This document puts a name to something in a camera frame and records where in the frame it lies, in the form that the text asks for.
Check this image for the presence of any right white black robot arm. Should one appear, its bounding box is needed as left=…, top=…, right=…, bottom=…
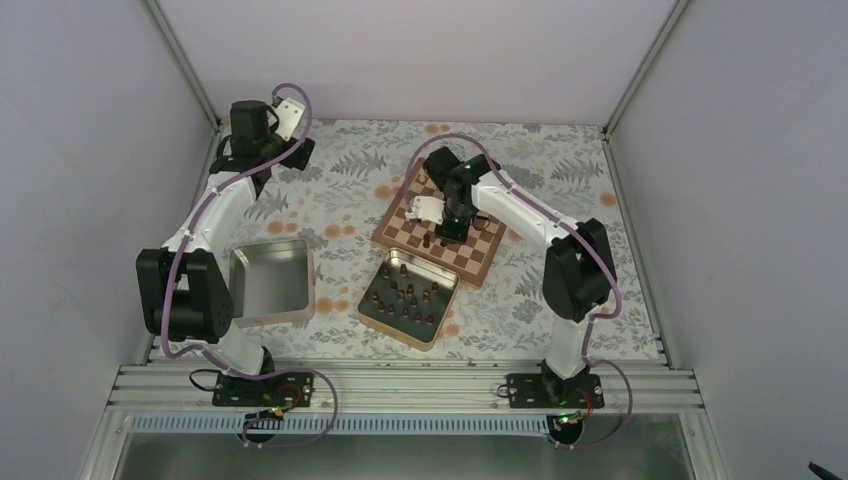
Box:
left=405, top=147, right=617, bottom=407

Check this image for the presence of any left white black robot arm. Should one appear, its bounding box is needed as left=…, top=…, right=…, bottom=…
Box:
left=135, top=98, right=315, bottom=405

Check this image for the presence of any gold tin with dark pieces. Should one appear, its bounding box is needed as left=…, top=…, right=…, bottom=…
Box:
left=357, top=248, right=460, bottom=352

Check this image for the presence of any wooden chessboard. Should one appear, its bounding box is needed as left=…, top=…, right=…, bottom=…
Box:
left=371, top=193, right=506, bottom=289

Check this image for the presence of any floral patterned table mat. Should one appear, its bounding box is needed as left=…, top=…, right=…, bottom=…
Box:
left=228, top=120, right=660, bottom=361

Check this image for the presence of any empty silver tin lid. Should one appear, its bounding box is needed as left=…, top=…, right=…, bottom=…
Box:
left=229, top=238, right=316, bottom=328

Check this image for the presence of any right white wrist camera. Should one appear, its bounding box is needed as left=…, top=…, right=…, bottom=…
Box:
left=404, top=195, right=444, bottom=225

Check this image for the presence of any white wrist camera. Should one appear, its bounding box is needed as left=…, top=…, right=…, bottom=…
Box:
left=404, top=195, right=444, bottom=225
left=274, top=98, right=306, bottom=141

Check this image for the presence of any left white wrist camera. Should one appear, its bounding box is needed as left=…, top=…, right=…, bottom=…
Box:
left=274, top=98, right=306, bottom=141

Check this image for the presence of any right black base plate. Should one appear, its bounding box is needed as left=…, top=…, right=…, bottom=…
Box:
left=496, top=373, right=606, bottom=409

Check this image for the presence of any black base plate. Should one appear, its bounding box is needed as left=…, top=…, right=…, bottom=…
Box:
left=211, top=372, right=314, bottom=408
left=496, top=373, right=606, bottom=409

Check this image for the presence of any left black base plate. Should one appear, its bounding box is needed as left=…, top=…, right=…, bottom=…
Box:
left=211, top=372, right=314, bottom=408

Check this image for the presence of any aluminium rail frame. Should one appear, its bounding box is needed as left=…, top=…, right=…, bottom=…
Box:
left=107, top=360, right=705, bottom=414

